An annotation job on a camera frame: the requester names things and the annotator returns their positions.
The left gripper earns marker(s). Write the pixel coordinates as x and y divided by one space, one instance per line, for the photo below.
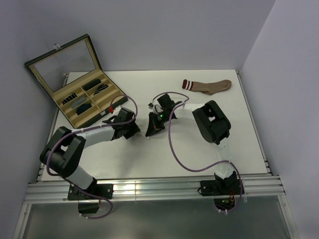
134 129

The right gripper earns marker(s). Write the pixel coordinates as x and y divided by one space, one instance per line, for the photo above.
153 126

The white sock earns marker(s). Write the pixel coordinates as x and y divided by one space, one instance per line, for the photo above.
157 108

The navy blue sock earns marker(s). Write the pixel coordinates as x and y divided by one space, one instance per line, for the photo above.
84 107

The grey sock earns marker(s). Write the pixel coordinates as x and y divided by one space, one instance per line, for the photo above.
78 102

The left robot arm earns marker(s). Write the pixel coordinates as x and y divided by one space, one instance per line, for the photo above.
63 152

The striped rolled sock right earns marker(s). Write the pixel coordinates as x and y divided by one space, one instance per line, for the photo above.
100 88

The striped rolled sock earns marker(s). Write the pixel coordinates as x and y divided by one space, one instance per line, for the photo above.
69 98
100 88

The black rolled sock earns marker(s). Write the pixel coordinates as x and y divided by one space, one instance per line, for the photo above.
91 84

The tan sock with red cuff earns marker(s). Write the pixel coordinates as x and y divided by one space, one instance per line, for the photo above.
206 88

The striped rolled sock left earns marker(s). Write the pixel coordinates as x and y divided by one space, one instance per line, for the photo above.
69 98

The black compartment storage box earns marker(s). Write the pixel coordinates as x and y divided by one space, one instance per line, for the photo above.
65 70

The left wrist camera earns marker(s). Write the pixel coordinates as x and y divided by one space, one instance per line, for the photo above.
121 114

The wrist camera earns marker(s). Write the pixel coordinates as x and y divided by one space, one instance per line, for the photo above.
165 102
121 114

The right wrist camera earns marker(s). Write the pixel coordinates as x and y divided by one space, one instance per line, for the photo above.
165 102

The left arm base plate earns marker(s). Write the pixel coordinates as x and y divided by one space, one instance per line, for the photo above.
98 192

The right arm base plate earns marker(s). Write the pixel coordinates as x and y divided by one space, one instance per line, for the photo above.
219 188

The aluminium frame rail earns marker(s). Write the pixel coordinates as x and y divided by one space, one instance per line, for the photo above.
151 189

